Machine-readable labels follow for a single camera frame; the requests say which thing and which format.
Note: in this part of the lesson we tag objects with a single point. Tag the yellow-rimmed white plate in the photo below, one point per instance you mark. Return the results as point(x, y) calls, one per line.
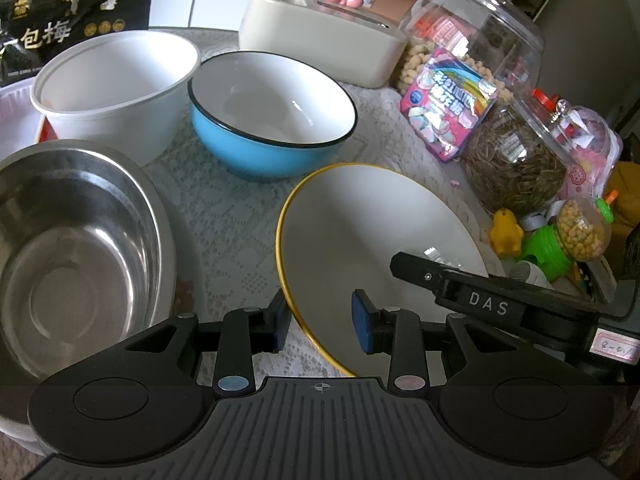
point(360, 225)

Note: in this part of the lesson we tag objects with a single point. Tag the white plastic bowl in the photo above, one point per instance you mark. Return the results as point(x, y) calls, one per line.
point(115, 80)

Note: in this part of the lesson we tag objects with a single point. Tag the pink candy packet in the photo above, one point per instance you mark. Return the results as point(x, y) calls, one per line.
point(450, 105)

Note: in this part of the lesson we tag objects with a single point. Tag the white rectangular tray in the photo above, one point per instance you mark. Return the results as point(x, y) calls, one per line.
point(15, 115)

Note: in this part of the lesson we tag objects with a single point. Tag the black snack bag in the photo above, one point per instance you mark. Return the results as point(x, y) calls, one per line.
point(70, 5)

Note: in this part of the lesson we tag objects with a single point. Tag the clear jar of seeds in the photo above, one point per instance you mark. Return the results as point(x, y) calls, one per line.
point(515, 160)

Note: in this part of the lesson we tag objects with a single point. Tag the large clear lidded jar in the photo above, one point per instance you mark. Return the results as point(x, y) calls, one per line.
point(480, 30)

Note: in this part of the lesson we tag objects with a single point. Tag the yellow duck toy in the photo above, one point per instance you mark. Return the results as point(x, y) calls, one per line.
point(506, 232)

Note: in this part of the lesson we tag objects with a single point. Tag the cream tissue box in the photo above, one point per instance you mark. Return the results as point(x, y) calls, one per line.
point(320, 35)

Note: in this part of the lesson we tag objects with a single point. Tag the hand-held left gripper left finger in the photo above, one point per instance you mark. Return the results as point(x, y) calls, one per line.
point(281, 322)

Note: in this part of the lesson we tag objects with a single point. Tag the green candy dispenser toy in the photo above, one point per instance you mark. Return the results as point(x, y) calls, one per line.
point(580, 230)

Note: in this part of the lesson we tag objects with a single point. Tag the pink wrapped snack bag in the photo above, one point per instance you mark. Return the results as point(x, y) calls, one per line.
point(587, 145)

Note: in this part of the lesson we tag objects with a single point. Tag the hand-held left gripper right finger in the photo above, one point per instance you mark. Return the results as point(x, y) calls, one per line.
point(361, 322)

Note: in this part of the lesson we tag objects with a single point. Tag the stainless steel bowl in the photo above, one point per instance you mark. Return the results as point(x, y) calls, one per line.
point(75, 240)

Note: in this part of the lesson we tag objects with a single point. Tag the blue enamel bowl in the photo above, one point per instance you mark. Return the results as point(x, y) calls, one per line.
point(270, 105)

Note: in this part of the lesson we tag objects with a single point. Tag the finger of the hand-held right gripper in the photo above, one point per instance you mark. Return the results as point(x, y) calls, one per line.
point(415, 267)

